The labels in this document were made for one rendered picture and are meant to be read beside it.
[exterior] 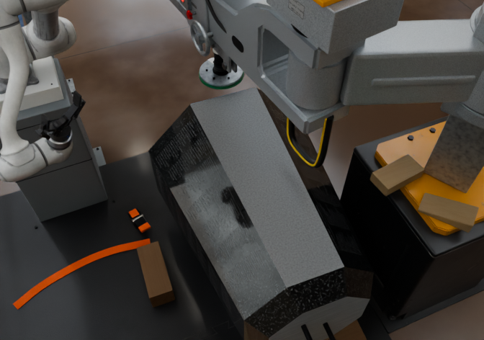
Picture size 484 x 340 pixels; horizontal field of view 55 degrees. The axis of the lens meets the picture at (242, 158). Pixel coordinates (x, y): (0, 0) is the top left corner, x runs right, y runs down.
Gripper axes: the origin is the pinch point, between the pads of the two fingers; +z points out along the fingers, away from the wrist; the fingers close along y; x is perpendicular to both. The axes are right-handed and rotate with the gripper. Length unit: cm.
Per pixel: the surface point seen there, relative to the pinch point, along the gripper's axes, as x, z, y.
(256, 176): 65, -18, 42
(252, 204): 71, -15, 30
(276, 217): 80, -10, 30
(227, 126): 41, -29, 58
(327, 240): 99, -1, 33
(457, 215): 131, 15, 71
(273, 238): 84, -8, 22
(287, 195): 78, -11, 41
